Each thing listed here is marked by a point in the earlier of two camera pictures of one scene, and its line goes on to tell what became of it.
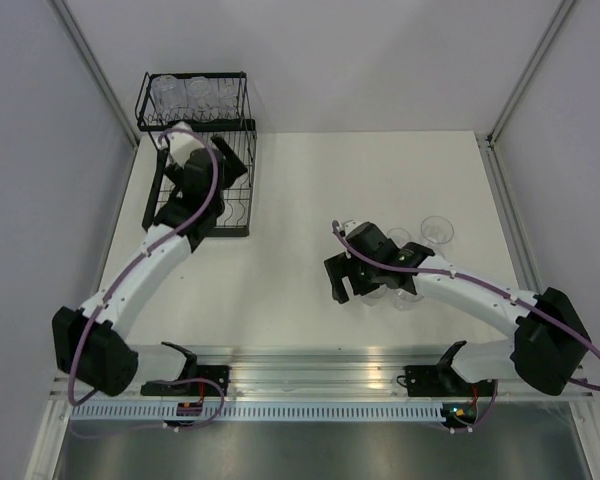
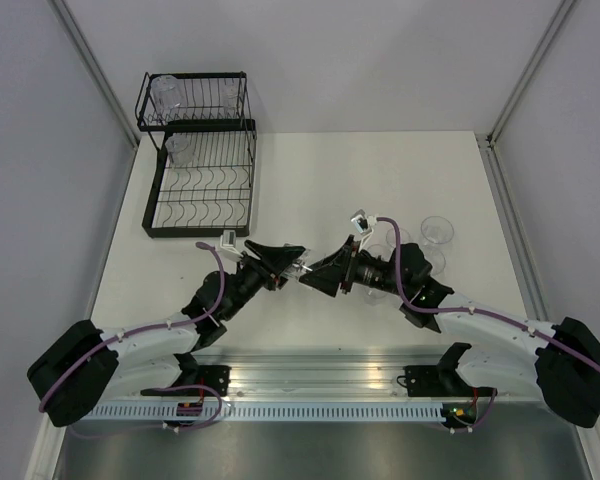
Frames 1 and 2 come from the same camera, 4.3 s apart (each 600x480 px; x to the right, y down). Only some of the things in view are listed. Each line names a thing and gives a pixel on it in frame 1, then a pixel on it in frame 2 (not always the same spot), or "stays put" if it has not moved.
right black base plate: x=442 y=381 stays put
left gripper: x=233 y=167 -> x=276 y=260
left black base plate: x=194 y=388 stays put
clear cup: x=201 y=97 -> x=295 y=269
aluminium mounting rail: x=337 y=374 stays put
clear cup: x=375 y=297 stays put
